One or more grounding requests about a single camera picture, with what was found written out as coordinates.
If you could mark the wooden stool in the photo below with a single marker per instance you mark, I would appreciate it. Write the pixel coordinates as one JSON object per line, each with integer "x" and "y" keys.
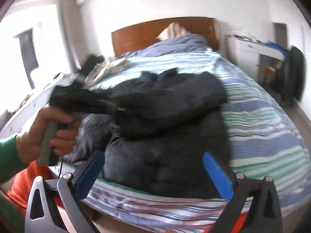
{"x": 269, "y": 75}

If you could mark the black jacket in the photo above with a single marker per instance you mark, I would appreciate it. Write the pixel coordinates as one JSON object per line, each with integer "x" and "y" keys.
{"x": 170, "y": 126}

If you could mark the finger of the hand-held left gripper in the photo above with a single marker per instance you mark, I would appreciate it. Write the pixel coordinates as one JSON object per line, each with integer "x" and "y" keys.
{"x": 116, "y": 108}

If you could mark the blue cloth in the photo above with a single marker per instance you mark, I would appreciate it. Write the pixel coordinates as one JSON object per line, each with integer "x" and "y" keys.
{"x": 277, "y": 48}

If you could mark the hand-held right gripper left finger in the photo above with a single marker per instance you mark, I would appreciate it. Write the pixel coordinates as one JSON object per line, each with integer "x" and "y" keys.
{"x": 88, "y": 174}

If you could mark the beige garment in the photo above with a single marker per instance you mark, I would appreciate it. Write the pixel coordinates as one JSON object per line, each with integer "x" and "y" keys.
{"x": 114, "y": 69}

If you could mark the striped pillow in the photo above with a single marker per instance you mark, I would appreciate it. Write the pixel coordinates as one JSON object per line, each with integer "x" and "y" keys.
{"x": 173, "y": 31}

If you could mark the white desk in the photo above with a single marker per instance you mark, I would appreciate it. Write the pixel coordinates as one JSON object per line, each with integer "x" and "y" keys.
{"x": 247, "y": 51}

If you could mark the white windowsill cabinet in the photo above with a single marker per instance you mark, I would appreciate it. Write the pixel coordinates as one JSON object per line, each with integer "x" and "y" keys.
{"x": 26, "y": 109}

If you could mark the person's left hand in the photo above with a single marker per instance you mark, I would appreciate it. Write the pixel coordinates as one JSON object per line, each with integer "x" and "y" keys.
{"x": 29, "y": 136}

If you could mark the blue duvet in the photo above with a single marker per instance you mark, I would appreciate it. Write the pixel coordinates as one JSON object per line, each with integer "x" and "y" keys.
{"x": 179, "y": 45}

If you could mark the brown curtain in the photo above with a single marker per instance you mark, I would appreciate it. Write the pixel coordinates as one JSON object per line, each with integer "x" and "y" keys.
{"x": 69, "y": 34}

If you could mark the orange clothing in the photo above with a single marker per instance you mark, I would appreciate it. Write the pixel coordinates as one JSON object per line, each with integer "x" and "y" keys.
{"x": 26, "y": 182}

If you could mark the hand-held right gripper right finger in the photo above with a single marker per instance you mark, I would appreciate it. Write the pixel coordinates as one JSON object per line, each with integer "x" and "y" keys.
{"x": 217, "y": 174}

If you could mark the black hanging coat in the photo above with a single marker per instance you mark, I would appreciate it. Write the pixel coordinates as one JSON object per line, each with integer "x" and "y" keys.
{"x": 291, "y": 77}

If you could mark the window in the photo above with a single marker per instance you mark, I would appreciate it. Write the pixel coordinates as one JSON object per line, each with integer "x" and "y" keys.
{"x": 26, "y": 48}

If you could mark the wooden headboard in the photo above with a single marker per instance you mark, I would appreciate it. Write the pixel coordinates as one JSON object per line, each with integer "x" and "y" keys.
{"x": 136, "y": 36}

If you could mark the striped bed sheet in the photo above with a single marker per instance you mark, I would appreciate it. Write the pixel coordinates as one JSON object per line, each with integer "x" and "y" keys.
{"x": 255, "y": 126}

